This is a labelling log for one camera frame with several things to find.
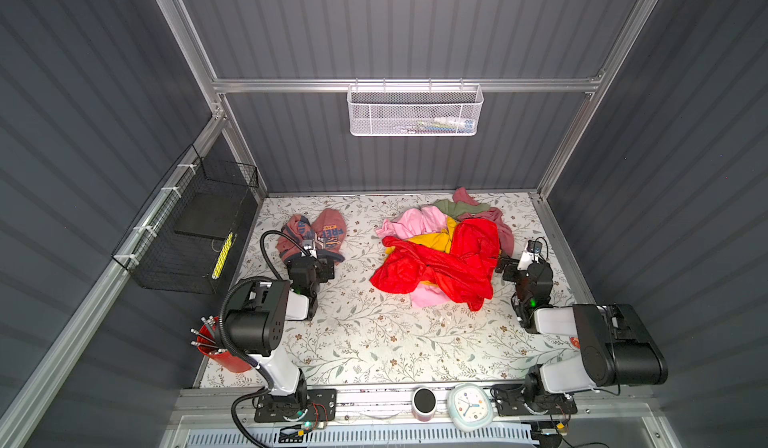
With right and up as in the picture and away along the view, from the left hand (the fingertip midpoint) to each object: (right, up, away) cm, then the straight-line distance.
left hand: (311, 258), depth 97 cm
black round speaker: (+34, -31, -27) cm, 53 cm away
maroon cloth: (+66, +8, +7) cm, 67 cm away
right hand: (+67, +2, -6) cm, 67 cm away
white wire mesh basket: (+33, +59, +27) cm, 73 cm away
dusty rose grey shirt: (+4, +9, +6) cm, 12 cm away
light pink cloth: (+37, +13, +5) cm, 40 cm away
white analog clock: (+45, -32, -26) cm, 61 cm away
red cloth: (+48, -4, -7) cm, 49 cm away
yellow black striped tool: (-14, +4, -27) cm, 31 cm away
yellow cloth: (+42, +5, +1) cm, 43 cm away
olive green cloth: (+51, +17, +18) cm, 56 cm away
